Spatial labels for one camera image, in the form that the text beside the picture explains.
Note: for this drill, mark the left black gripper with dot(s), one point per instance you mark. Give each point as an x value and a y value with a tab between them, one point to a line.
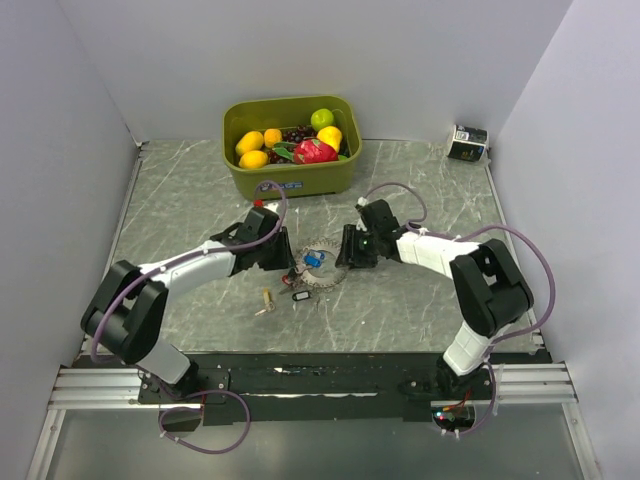
284	259

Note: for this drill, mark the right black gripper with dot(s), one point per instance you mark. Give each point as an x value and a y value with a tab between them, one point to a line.
349	246

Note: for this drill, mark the black key tag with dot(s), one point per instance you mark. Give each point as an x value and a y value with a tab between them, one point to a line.
301	296

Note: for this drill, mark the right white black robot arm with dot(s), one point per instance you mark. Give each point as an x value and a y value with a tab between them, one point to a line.
491	291

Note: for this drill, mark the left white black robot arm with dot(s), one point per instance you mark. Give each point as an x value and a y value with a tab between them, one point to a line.
126	313

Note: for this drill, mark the brass key with yellow tag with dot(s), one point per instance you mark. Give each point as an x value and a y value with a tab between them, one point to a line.
268	306

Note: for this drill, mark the yellow mango lower left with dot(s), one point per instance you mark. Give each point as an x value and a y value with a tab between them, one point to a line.
254	159

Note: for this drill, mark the yellow mango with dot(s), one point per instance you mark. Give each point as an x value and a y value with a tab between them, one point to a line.
254	159
252	140

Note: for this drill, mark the yellow mango upper left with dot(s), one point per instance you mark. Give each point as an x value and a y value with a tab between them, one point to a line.
252	140

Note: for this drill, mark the small orange fruit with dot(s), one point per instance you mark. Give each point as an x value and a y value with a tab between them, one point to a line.
271	137

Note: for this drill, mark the dark grape bunch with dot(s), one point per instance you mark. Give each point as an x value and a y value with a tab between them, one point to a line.
291	138

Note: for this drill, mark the green apple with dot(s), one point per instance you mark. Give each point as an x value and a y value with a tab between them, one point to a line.
321	119

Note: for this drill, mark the olive green plastic bin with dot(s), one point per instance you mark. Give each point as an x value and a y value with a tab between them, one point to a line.
288	113

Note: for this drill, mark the black white roll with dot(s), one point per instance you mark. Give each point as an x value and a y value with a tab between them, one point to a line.
467	143

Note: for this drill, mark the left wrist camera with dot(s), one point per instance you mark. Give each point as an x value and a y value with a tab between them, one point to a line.
271	205

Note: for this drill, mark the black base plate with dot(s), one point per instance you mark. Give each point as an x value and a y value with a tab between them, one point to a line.
317	386

